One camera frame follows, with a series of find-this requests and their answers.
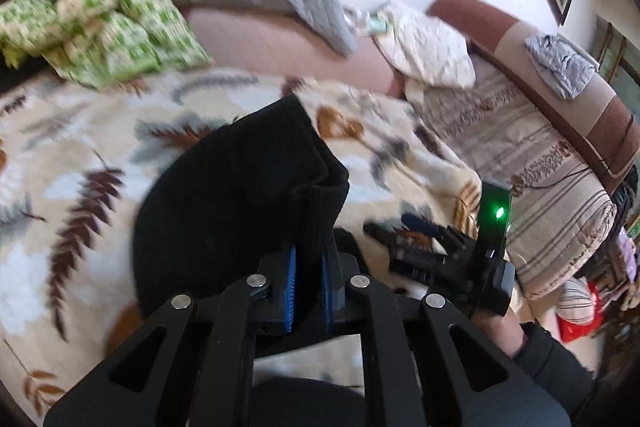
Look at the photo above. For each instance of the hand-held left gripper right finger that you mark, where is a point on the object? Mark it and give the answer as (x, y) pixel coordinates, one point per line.
(326, 292)

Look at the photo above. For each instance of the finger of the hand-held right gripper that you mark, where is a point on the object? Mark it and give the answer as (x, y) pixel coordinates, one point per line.
(400, 239)
(425, 226)

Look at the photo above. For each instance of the wooden framed glass panel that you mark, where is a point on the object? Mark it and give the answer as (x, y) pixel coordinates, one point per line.
(620, 62)

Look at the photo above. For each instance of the small white green cloth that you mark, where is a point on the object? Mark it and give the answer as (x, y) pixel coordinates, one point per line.
(370, 23)

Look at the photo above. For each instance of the person's right hand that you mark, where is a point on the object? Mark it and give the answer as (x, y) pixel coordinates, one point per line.
(502, 332)

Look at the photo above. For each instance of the person's right forearm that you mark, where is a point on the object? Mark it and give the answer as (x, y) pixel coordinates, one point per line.
(555, 367)

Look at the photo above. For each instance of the brown padded headboard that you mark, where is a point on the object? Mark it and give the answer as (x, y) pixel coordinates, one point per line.
(615, 127)

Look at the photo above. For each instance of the black pants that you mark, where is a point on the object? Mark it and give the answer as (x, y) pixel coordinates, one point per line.
(225, 207)

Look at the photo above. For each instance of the red bag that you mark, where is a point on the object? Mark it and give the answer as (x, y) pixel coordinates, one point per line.
(580, 322)

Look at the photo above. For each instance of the grey crumpled cloth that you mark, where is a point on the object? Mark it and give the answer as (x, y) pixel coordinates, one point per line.
(562, 64)

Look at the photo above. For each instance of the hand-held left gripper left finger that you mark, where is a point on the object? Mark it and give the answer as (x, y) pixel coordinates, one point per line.
(291, 292)

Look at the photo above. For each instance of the leaf print blanket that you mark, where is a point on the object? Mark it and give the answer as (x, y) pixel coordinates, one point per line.
(100, 147)

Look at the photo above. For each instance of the white printed cloth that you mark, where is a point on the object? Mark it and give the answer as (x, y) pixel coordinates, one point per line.
(430, 52)

